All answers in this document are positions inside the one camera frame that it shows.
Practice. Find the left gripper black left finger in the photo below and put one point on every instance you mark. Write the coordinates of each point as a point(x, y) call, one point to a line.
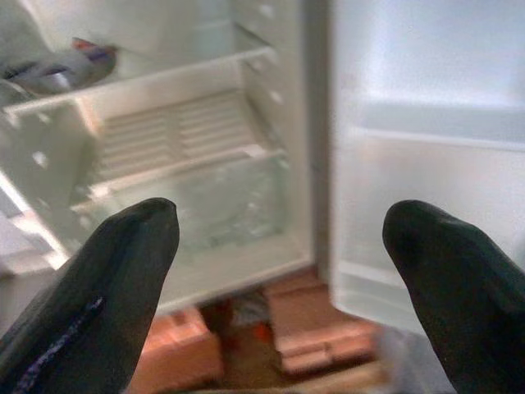
point(90, 308)

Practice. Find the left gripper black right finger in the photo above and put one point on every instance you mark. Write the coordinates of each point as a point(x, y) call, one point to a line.
point(463, 308)

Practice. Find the orange wooden fridge stand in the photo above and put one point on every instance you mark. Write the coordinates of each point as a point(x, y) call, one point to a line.
point(311, 328)

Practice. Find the white ribbed fridge panel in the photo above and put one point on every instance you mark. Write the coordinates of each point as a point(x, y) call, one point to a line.
point(184, 127)

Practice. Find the white fridge door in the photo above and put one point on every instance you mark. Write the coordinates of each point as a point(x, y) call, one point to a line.
point(430, 82)

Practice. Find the white fridge shelf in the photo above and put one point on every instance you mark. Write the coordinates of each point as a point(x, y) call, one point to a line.
point(164, 76)

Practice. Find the white fridge cabinet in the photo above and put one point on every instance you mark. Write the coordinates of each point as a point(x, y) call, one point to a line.
point(270, 123)

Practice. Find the white plastic bag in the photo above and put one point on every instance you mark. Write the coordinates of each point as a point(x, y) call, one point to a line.
point(398, 353)

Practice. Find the clear crisper drawer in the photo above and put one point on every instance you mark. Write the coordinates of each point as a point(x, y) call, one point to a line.
point(229, 205)

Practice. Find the grey foil pouch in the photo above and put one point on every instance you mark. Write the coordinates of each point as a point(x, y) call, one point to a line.
point(61, 70)

